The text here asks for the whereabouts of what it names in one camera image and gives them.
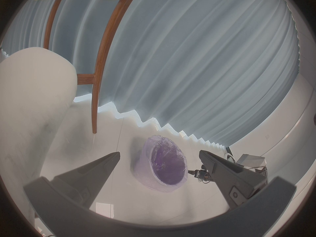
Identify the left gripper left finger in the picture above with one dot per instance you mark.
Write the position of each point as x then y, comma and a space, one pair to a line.
93, 179

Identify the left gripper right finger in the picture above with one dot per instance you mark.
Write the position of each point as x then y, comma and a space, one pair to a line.
229, 179

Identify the purple plastic bag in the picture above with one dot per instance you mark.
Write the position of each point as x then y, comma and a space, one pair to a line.
170, 167

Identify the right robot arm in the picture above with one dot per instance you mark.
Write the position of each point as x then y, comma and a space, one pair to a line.
251, 160

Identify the white trash bin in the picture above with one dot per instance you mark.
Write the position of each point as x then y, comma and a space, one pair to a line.
142, 167

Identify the wooden chair with white cushions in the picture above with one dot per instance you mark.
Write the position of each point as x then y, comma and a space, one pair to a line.
32, 95

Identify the white curtain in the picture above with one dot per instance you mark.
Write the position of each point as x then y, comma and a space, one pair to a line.
197, 58

